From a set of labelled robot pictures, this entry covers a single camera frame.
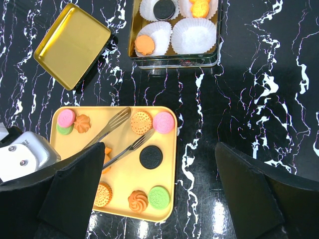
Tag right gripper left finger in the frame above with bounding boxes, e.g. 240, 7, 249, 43
0, 142, 105, 239

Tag gold cookie tin box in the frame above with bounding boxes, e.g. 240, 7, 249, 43
128, 0, 222, 69

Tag round tan biscuit bottom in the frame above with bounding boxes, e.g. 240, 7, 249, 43
94, 182, 113, 207

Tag pink cookie left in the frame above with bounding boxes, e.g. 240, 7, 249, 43
57, 109, 75, 128

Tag green cookie right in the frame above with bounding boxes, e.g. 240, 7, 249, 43
148, 186, 170, 210

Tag yellow pineapple cookie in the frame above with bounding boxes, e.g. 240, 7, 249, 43
102, 147, 112, 174
190, 0, 210, 18

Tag orange swirl cookie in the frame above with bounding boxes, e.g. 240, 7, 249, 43
135, 35, 155, 56
74, 114, 91, 133
128, 190, 149, 214

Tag black sandwich cookie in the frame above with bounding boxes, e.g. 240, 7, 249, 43
140, 145, 163, 169
153, 0, 175, 20

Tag white paper cup back-right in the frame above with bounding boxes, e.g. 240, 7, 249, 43
178, 0, 218, 19

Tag white paper cup back-left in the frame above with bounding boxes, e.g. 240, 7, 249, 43
139, 0, 179, 21

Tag round tan biscuit top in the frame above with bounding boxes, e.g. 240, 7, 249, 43
131, 111, 153, 135

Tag metal tongs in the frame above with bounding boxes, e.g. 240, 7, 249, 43
84, 107, 155, 168

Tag round tan biscuit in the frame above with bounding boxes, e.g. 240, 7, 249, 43
94, 182, 113, 207
131, 111, 153, 135

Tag green cookie left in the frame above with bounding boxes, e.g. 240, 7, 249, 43
56, 124, 73, 135

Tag white paper cup front-right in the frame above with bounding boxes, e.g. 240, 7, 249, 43
171, 18, 217, 55

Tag green cookie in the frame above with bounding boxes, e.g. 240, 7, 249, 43
56, 124, 73, 135
148, 186, 170, 210

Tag pink cookie right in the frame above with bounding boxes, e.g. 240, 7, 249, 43
153, 112, 175, 134

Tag yellow plastic tray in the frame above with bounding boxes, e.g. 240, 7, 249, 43
50, 106, 177, 222

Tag pink cookie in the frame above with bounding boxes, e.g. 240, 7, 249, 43
153, 112, 175, 134
57, 109, 75, 128

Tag gold tin lid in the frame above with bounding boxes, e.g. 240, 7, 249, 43
34, 3, 111, 91

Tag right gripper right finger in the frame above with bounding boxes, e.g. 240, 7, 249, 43
215, 142, 319, 239

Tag white paper cup front-left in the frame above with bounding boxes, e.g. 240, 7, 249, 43
135, 21, 172, 57

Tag orange swirl cookie bottom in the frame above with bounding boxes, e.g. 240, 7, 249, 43
128, 190, 149, 214

